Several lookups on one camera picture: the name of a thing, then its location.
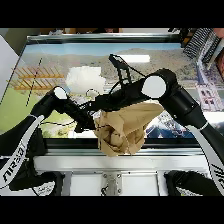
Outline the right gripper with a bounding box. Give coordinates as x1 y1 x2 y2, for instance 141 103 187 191
88 91 123 113

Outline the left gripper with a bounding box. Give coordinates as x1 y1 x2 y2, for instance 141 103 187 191
66 105 98 134

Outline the tan garment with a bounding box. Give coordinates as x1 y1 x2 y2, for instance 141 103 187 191
93 102 165 158

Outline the black and white checked shirt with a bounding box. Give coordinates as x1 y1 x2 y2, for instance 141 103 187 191
182 27 224 71

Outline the black cable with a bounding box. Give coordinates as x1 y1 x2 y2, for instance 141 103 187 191
43 120 78 127

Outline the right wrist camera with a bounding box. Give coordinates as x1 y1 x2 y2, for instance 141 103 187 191
108 53 138 90

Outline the silver frame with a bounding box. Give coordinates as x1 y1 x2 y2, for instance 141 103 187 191
25 32 214 197

